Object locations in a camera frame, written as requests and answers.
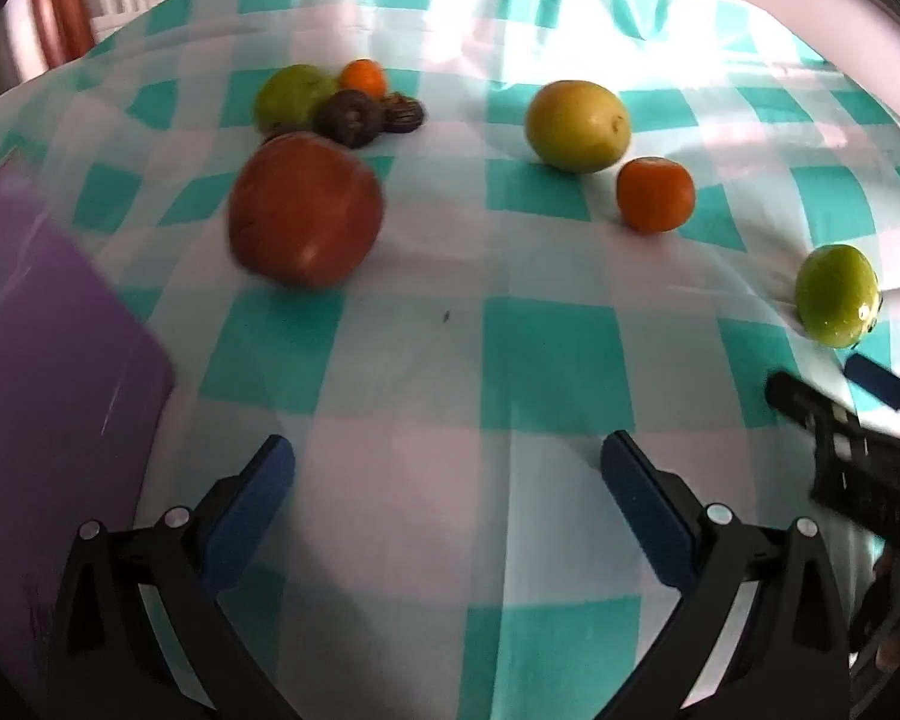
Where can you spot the bright green round fruit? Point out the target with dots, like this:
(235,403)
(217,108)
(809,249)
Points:
(836,294)

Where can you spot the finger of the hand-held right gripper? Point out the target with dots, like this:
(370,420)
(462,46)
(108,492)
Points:
(862,476)
(879,379)

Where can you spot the person's right hand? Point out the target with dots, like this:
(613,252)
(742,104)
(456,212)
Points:
(891,649)

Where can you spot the purple plastic board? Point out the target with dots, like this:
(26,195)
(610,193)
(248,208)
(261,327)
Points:
(52,390)

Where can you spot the large orange tangerine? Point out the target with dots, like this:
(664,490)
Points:
(655,195)

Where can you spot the dark green round fruit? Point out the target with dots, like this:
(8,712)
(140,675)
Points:
(289,99)

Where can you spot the brown wooden post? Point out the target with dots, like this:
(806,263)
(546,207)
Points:
(60,0)

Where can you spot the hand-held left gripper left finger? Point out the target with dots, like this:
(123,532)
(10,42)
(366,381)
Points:
(253,511)

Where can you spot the teal white checkered tablecloth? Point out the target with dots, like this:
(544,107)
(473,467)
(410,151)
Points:
(420,360)

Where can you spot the small orange tangerine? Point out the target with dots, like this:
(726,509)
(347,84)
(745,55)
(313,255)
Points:
(364,76)

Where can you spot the yellow-green pear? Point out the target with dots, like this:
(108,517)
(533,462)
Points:
(576,126)

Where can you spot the large red-brown apple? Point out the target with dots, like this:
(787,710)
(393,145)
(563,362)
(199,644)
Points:
(304,210)

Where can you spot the small dark water chestnut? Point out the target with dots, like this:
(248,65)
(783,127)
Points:
(403,112)

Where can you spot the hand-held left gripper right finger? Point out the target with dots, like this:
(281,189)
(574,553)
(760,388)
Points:
(645,517)

